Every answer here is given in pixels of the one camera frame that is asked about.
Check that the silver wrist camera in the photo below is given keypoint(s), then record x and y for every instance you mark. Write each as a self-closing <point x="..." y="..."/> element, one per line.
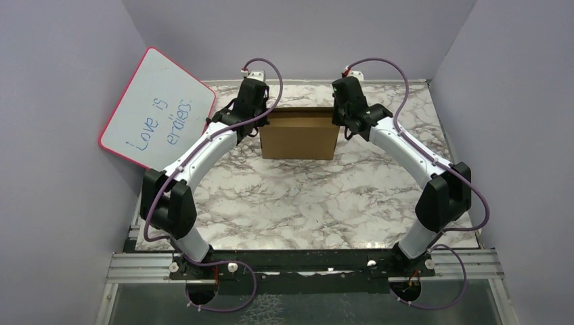
<point x="357" y="74"/>
<point x="258" y="75"/>

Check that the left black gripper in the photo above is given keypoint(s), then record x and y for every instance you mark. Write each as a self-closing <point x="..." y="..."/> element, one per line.
<point x="263" y="122"/>

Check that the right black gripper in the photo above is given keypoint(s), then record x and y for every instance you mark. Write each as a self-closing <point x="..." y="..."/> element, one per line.
<point x="334" y="118"/>

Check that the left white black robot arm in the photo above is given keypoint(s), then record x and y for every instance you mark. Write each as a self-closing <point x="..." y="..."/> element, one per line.
<point x="167" y="204"/>

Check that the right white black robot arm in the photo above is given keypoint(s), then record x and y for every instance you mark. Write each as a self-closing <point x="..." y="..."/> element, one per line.
<point x="445" y="197"/>

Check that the aluminium frame rail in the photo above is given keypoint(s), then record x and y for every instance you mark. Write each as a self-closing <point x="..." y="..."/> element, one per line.
<point x="333" y="224"/>

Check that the brown cardboard box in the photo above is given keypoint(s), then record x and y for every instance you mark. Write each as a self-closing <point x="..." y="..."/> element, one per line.
<point x="305" y="133"/>

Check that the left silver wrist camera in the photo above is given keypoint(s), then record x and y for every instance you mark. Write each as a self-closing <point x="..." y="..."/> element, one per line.
<point x="258" y="75"/>

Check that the pink-framed whiteboard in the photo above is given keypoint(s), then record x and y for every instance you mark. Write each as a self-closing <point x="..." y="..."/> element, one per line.
<point x="160" y="115"/>

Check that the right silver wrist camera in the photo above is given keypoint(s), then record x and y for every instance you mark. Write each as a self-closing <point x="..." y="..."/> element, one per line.
<point x="357" y="74"/>

